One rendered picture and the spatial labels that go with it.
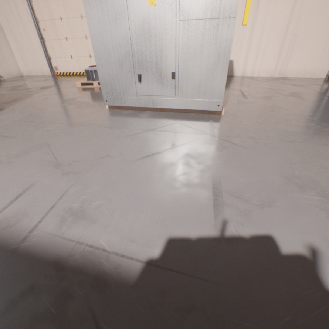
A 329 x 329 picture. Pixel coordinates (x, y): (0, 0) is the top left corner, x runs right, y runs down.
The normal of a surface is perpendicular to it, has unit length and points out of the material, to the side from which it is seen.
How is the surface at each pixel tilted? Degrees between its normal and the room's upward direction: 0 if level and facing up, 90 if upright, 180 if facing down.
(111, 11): 90
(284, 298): 0
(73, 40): 90
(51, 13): 90
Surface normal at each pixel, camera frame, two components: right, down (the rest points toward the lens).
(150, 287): -0.03, -0.82
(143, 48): -0.24, 0.56
